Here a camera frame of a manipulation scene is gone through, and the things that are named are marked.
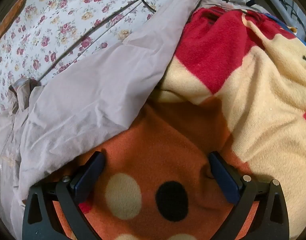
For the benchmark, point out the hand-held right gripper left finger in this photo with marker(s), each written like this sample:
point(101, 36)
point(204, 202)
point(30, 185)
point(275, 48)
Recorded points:
point(89, 180)

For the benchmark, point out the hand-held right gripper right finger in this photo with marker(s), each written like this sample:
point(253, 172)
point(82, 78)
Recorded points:
point(224, 180)

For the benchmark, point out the beige zip jacket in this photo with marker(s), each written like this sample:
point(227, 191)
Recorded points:
point(93, 92)

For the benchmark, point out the orange red cream printed blanket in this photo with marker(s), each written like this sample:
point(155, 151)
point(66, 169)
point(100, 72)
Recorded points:
point(255, 105)

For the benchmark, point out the white floral quilt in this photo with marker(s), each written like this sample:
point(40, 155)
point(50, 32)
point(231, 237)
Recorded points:
point(55, 30)

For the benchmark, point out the grey metal pole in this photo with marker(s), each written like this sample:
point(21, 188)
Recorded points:
point(280, 7)

